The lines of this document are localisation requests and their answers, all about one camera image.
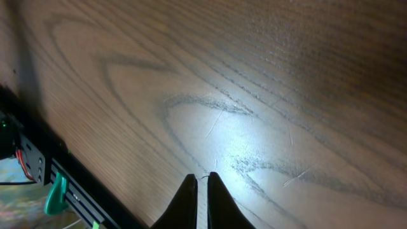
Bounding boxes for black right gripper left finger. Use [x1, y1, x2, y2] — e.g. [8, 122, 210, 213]
[151, 174, 198, 229]

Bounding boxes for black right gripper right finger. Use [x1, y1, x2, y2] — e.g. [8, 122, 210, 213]
[207, 172, 255, 229]

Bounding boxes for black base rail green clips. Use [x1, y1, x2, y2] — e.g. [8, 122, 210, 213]
[1, 87, 146, 228]

